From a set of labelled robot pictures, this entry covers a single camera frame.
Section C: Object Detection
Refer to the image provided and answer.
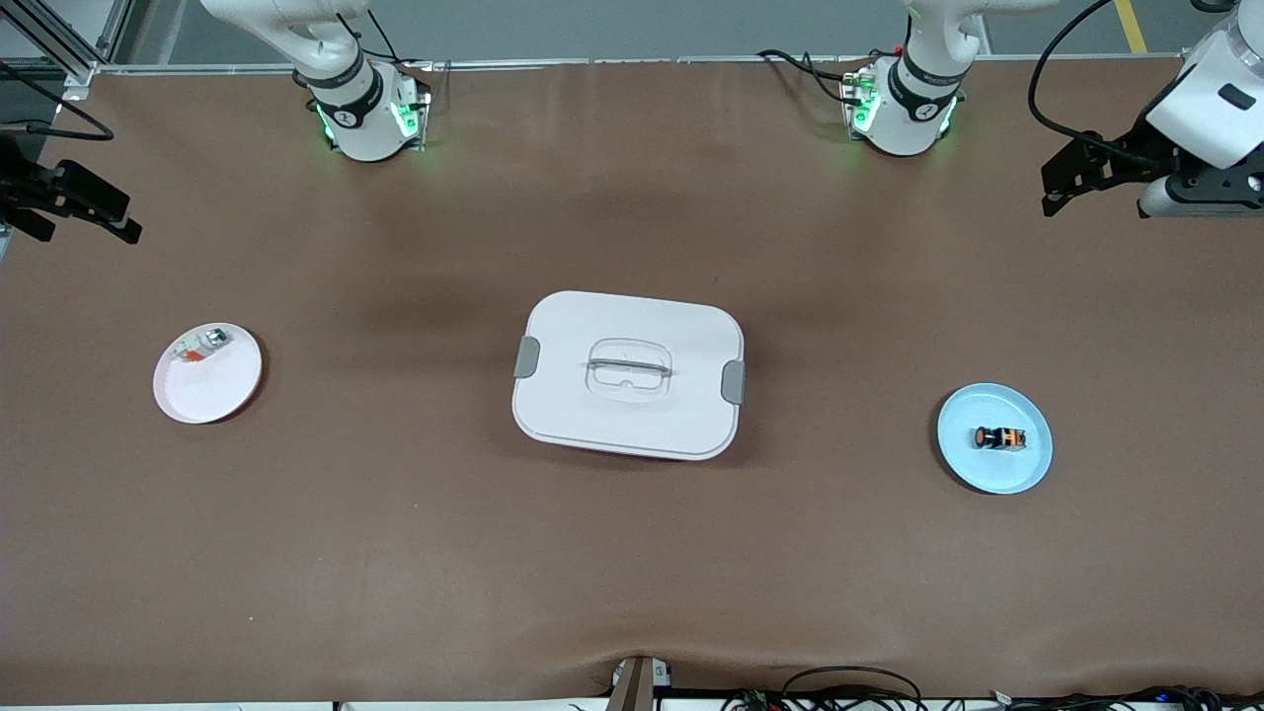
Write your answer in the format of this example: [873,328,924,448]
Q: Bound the black left base cables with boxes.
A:
[756,47,872,106]

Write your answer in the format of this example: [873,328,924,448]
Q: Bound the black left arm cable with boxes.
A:
[1027,0,1122,152]

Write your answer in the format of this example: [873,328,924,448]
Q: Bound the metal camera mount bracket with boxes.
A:
[604,655,674,711]

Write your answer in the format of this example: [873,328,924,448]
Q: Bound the black base cables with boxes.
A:
[756,47,872,106]
[339,8,435,72]

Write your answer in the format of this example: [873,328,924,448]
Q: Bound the silver table edge rail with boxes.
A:
[59,56,1211,75]

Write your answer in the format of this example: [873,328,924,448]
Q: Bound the pink round plate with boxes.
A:
[153,323,264,426]

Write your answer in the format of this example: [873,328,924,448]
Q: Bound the white and red switch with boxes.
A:
[174,329,230,364]

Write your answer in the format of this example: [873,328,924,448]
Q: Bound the black looped cable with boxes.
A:
[780,666,925,711]

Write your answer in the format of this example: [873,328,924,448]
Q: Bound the white lidded plastic box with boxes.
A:
[512,290,746,462]

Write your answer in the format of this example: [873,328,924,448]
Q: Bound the black right base cables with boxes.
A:
[339,8,435,72]

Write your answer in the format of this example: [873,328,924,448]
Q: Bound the black cable bundle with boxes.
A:
[992,685,1264,711]

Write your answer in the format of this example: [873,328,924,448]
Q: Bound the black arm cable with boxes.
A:
[1027,0,1122,152]
[0,61,116,142]

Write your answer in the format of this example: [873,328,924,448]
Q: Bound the brown table mat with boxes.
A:
[0,59,1264,705]

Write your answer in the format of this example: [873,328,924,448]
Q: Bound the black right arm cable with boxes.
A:
[0,61,116,142]

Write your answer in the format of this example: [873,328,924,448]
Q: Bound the light blue round plate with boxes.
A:
[936,383,1054,495]

